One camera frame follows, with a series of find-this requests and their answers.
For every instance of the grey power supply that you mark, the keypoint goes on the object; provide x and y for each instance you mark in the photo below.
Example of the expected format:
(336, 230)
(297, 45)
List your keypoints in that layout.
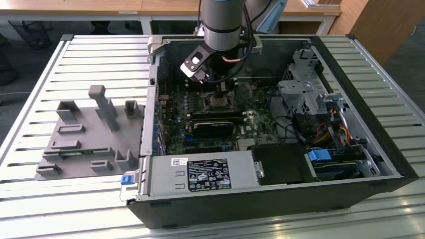
(166, 174)

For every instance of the blue disk carrier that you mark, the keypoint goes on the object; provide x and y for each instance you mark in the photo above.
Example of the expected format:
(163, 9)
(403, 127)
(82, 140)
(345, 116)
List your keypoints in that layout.
(320, 156)

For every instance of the black PC case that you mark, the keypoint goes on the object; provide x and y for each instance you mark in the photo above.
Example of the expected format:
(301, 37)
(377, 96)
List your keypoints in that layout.
(232, 211)

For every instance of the blue expansion slot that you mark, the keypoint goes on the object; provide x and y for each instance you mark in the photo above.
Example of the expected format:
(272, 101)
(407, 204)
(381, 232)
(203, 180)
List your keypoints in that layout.
(190, 136)

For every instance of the blue case latch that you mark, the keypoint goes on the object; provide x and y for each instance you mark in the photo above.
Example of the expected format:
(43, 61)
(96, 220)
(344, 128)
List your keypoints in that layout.
(128, 179)

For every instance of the pale blue teach pendant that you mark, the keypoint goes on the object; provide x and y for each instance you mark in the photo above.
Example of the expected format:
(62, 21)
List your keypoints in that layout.
(271, 17)

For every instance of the wooden desk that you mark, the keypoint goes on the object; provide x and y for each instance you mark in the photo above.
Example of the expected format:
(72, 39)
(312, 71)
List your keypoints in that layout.
(172, 6)
(66, 6)

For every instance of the black graphics card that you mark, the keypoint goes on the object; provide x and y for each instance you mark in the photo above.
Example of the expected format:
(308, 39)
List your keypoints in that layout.
(214, 130)

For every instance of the black mesh waste bin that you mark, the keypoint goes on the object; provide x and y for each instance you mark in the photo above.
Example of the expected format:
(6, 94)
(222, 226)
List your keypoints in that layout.
(30, 35)

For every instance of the black plastic shroud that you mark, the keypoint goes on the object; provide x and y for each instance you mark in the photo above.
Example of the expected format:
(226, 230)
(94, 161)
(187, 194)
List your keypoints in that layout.
(281, 164)

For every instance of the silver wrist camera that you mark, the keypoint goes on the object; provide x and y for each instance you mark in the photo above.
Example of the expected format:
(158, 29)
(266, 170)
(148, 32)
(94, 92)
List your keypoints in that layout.
(194, 62)

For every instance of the green RAM stick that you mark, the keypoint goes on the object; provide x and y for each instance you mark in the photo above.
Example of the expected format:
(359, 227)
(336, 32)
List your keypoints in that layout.
(96, 151)

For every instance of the grey parts rack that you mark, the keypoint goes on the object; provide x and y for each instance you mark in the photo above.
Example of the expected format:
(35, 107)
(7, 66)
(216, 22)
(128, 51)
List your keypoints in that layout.
(86, 139)

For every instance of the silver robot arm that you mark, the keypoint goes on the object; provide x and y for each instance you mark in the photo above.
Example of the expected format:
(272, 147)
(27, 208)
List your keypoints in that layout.
(220, 25)

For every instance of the green motherboard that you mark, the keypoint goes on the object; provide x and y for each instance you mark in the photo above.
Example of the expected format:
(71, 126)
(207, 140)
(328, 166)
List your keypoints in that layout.
(259, 117)

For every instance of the brown wooden cabinet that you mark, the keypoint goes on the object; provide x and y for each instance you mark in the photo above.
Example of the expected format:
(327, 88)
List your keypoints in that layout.
(381, 25)

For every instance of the small blue board connector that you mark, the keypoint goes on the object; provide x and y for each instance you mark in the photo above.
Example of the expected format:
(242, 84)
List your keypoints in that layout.
(227, 147)

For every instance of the white paper stack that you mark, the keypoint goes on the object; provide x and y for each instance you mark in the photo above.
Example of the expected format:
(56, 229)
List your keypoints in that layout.
(312, 2)

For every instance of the silver chipset heatsink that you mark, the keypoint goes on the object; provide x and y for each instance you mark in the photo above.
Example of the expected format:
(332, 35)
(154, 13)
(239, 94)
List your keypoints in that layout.
(247, 144)

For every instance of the grey metal disk bay cage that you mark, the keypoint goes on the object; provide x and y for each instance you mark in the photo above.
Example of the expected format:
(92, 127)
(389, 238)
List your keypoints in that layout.
(299, 99)

